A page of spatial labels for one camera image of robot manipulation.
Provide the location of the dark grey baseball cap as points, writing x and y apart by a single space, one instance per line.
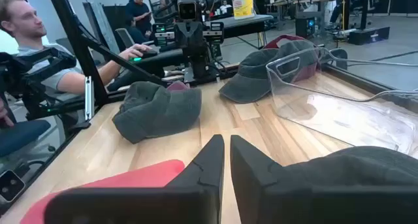
352 168
153 113
254 73

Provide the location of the person's hand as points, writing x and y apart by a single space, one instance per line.
4 114

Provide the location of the clear plastic bin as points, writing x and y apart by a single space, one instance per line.
343 119

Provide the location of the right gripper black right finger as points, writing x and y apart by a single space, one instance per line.
251 185

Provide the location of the silver frame bracket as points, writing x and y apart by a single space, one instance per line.
89 98

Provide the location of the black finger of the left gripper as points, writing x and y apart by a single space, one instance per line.
163 34
214 32

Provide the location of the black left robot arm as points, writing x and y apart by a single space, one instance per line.
196 64

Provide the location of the maroon baseball cap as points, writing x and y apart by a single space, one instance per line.
270 44
178 86

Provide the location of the black floor base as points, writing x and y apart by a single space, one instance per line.
369 35

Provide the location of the grey office chair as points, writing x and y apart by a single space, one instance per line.
125 38

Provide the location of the red plastic bin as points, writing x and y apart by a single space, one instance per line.
130 178

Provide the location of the grey leaning panel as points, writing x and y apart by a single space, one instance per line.
98 25

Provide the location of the black computer tower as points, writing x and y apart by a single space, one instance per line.
305 27

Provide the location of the person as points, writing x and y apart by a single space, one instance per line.
225 8
138 11
29 21

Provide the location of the table-level camera box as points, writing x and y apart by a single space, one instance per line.
11 185

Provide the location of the yellow container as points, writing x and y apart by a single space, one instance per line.
243 3

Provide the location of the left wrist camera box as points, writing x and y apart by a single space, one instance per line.
187 9

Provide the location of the blue office chair seat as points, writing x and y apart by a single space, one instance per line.
19 137

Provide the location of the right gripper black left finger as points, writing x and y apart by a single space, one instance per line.
196 201

